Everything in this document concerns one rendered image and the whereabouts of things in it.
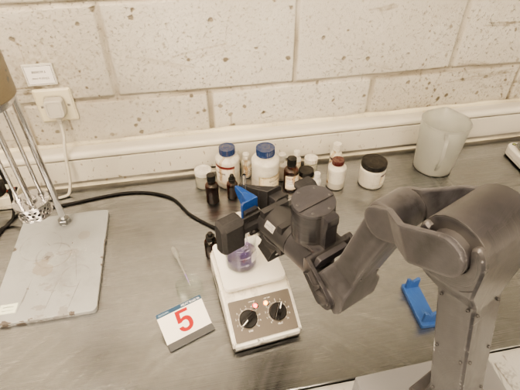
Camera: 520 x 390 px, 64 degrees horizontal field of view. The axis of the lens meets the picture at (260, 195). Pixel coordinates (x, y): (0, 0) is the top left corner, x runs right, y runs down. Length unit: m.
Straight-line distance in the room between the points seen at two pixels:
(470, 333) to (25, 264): 0.88
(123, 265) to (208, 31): 0.57
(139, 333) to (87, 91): 0.59
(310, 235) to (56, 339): 0.55
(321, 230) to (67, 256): 0.64
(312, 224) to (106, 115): 0.74
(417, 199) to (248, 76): 0.76
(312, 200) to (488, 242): 0.26
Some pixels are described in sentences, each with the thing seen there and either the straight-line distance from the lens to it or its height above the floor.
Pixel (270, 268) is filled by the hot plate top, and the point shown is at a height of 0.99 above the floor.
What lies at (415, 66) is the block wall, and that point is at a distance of 1.26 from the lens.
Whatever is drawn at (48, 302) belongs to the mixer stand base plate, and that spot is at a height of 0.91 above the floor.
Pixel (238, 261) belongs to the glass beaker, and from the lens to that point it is 0.76.
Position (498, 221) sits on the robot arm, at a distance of 0.34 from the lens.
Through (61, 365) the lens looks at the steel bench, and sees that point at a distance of 0.87.
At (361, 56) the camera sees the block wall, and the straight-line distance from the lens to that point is 1.17.
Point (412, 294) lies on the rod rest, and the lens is 0.92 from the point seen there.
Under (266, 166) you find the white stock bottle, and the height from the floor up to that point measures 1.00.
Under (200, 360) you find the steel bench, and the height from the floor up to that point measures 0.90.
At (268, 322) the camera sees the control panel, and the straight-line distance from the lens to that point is 0.79.
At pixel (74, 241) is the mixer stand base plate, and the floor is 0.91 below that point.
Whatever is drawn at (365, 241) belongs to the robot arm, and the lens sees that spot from 0.44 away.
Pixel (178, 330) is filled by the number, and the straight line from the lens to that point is 0.83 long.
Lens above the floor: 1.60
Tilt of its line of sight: 40 degrees down
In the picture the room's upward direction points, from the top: straight up
